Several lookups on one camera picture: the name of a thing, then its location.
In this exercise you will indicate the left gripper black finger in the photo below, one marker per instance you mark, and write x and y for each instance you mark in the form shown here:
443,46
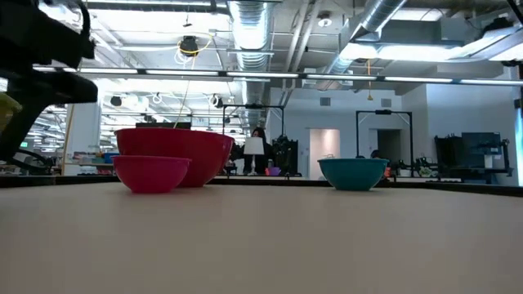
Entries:
57,87

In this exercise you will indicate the white square pillar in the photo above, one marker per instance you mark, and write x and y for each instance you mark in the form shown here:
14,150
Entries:
83,139

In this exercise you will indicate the wide black metal frame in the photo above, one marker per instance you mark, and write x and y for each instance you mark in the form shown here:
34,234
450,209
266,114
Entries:
384,112

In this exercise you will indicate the white shade table lamp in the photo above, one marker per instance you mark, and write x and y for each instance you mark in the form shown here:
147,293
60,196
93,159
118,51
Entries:
253,146

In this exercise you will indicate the silver ribbed ventilation duct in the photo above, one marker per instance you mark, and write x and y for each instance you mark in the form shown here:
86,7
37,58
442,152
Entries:
251,32

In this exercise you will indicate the blue storage bin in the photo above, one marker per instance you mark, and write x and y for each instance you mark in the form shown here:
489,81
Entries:
110,157

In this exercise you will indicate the background black robot arms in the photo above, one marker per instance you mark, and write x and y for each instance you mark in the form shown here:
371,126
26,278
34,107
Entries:
421,168

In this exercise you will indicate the black monitor workstation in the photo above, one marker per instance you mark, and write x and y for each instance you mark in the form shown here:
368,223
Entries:
478,151

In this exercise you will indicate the large red plastic bowl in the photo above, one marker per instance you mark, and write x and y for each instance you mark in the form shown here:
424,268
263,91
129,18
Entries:
180,145

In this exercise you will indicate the long ceiling light strip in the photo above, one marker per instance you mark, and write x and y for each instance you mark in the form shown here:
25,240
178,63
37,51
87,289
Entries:
261,74

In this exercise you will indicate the black table edge rail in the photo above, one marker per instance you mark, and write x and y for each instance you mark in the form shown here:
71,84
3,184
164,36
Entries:
449,187

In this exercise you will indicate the smooth silver ventilation duct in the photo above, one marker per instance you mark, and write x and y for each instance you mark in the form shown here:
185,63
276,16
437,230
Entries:
367,24

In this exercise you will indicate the purple container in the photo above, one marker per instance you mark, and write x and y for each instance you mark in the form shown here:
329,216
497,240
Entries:
274,171

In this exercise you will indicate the teal plastic bowl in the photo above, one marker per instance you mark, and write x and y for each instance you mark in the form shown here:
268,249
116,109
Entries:
353,173

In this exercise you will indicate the yellow-green plastic bowl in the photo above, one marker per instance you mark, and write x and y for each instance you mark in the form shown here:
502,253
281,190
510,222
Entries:
7,110

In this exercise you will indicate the black folding screen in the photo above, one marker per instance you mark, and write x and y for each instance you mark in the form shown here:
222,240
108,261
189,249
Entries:
286,155

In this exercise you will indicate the tall black metal frame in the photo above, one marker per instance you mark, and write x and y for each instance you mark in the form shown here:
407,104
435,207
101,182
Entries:
253,106

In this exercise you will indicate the small pink plastic bowl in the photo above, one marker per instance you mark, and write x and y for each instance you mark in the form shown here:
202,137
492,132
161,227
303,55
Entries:
150,173

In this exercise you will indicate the person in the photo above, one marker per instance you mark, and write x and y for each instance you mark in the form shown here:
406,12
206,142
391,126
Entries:
374,154
260,132

